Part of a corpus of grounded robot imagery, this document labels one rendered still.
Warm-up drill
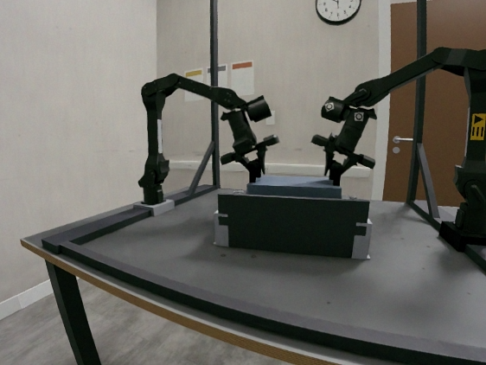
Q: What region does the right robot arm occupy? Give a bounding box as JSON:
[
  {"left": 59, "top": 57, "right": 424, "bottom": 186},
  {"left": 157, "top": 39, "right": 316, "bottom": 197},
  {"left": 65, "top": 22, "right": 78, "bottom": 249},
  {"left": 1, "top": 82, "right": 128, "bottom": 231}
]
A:
[{"left": 138, "top": 73, "right": 272, "bottom": 206}]

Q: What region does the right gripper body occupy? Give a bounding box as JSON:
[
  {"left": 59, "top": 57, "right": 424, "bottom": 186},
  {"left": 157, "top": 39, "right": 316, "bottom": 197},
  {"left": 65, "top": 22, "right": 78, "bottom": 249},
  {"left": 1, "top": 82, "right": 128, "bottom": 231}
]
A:
[{"left": 220, "top": 125, "right": 280, "bottom": 165}]

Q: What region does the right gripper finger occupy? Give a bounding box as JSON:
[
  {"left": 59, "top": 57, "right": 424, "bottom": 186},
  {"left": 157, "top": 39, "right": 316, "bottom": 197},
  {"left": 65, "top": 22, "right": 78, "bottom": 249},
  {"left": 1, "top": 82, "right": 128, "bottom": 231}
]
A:
[
  {"left": 235, "top": 157, "right": 249, "bottom": 168},
  {"left": 256, "top": 149, "right": 268, "bottom": 174}
]

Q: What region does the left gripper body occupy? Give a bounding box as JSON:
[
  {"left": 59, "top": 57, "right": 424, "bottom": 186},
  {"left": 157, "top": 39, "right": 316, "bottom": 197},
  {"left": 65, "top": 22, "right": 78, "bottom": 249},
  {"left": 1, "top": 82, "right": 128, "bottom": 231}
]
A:
[{"left": 310, "top": 125, "right": 375, "bottom": 169}]

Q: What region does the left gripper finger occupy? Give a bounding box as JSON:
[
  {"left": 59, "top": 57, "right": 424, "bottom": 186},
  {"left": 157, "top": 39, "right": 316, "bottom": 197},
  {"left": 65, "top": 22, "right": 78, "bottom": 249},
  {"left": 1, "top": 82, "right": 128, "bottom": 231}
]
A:
[
  {"left": 323, "top": 150, "right": 335, "bottom": 176},
  {"left": 341, "top": 159, "right": 358, "bottom": 175}
]

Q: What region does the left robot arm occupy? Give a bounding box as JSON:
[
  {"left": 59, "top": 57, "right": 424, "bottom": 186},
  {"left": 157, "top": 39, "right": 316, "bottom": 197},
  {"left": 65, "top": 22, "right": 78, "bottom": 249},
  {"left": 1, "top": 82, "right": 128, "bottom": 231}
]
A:
[{"left": 321, "top": 47, "right": 486, "bottom": 235}]

